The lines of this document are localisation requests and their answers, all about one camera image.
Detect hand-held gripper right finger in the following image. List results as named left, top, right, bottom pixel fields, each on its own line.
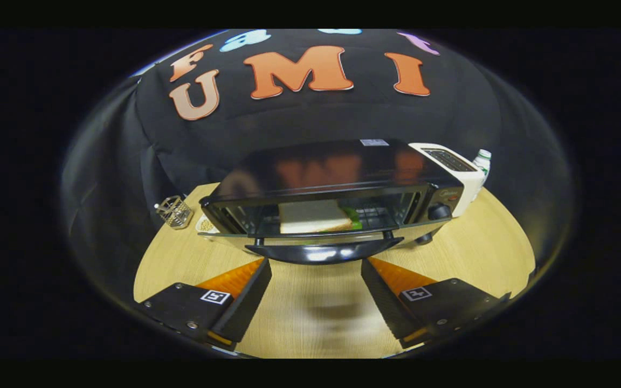
left=361, top=258, right=512, bottom=348

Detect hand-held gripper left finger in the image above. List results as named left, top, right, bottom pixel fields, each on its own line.
left=137, top=258, right=272, bottom=348

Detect sandwich with green lettuce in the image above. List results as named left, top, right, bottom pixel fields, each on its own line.
left=278, top=200, right=364, bottom=234

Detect black toaster oven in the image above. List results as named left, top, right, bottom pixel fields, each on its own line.
left=199, top=139, right=465, bottom=265

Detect white pop-up toaster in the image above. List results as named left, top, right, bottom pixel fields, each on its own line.
left=409, top=142, right=486, bottom=218

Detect white printed pad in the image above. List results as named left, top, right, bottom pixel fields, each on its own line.
left=196, top=214, right=219, bottom=235

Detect clear plastic water bottle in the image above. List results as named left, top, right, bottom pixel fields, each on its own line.
left=472, top=149, right=492, bottom=184

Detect black backdrop cloth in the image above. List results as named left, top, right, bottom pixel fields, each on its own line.
left=63, top=30, right=575, bottom=281

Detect wire mesh holder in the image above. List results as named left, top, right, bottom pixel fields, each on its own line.
left=154, top=196, right=194, bottom=230

